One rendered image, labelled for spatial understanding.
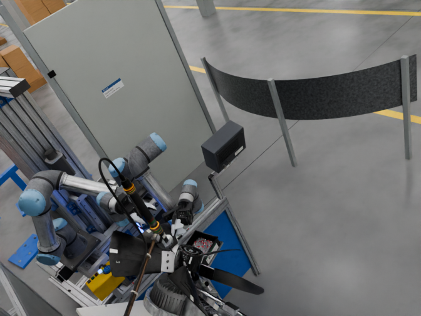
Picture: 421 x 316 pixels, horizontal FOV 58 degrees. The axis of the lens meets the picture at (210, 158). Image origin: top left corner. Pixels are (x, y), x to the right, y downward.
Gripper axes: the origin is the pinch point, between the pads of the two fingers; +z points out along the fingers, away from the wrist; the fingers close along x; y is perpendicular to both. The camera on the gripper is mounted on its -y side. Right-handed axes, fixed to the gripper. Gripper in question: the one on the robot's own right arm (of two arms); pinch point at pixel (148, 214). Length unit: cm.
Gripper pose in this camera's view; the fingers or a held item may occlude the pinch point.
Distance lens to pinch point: 161.2
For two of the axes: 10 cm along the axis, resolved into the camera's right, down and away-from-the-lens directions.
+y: 3.4, 7.3, 5.9
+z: 7.6, 1.6, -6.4
